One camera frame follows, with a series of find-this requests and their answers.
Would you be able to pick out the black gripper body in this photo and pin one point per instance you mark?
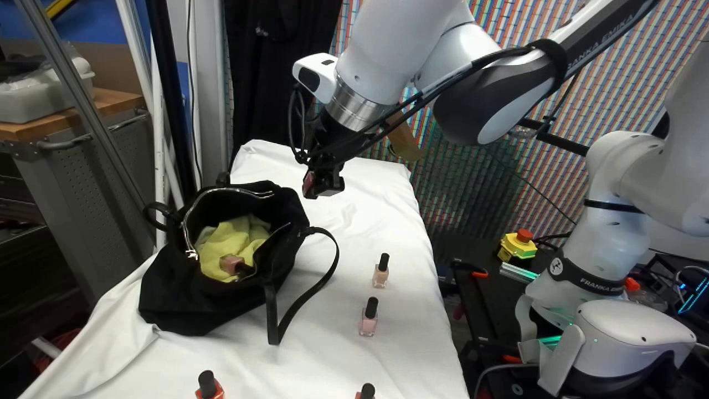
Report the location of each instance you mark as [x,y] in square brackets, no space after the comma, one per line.
[334,147]

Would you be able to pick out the peach nail polish bottle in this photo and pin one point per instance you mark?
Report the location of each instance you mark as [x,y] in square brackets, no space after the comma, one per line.
[382,273]

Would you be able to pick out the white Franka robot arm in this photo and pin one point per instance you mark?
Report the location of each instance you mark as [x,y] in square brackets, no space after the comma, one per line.
[399,45]

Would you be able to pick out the yellow cloth bag lining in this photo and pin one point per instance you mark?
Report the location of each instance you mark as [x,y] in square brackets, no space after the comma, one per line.
[223,243]

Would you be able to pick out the pale pink nail polish bottle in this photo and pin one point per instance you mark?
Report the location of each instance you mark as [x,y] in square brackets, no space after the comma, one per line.
[368,321]

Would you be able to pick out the black vertical pole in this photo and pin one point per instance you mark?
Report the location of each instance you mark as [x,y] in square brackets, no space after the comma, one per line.
[170,111]

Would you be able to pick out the white tablecloth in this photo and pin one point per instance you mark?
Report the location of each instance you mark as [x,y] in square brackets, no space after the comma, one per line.
[310,368]

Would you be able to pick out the yellow emergency stop button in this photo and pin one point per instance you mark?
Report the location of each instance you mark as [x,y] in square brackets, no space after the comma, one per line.
[517,243]

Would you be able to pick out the small teal box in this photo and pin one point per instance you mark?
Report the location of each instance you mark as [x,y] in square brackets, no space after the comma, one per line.
[522,271]

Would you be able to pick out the grey metal strut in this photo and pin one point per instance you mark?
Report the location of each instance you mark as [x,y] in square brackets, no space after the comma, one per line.
[84,111]

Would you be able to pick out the grey cabinet wooden top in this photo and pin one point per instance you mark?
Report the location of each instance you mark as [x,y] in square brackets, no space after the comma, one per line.
[67,200]

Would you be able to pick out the white plastic bin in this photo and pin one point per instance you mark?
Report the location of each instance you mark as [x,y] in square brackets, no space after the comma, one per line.
[34,95]

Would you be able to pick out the tan wrist camera mount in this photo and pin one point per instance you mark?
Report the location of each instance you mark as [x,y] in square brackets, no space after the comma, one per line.
[406,145]

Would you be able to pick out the white door frame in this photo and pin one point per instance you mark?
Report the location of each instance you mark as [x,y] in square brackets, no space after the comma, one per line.
[207,89]

